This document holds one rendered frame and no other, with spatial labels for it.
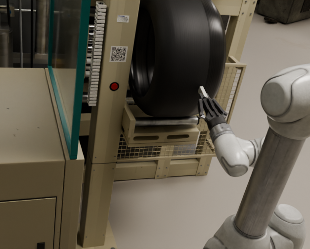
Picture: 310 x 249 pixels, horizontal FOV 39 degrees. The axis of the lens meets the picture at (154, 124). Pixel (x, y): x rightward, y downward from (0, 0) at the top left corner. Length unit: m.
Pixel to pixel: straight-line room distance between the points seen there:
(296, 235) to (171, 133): 0.84
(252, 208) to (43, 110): 0.68
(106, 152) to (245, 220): 1.03
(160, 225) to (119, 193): 0.38
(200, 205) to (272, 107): 2.04
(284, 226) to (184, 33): 0.84
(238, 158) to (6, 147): 0.82
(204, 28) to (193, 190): 1.58
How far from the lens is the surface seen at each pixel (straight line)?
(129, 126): 1.99
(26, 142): 1.22
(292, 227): 1.54
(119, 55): 1.93
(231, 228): 1.40
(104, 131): 2.12
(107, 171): 2.27
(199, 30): 1.85
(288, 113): 1.08
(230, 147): 1.62
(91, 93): 2.00
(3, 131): 1.26
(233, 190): 3.29
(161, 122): 2.08
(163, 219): 2.89
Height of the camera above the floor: 1.97
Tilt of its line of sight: 31 degrees down
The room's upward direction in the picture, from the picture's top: 11 degrees clockwise
